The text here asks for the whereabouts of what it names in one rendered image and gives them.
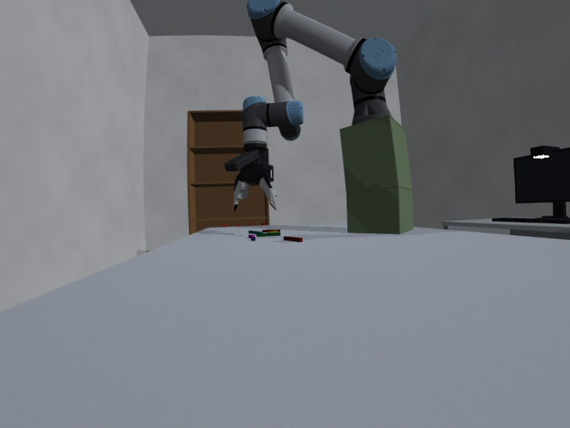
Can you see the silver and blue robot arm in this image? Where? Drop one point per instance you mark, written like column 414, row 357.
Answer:
column 370, row 64

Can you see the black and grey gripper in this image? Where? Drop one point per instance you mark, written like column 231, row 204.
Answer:
column 257, row 172

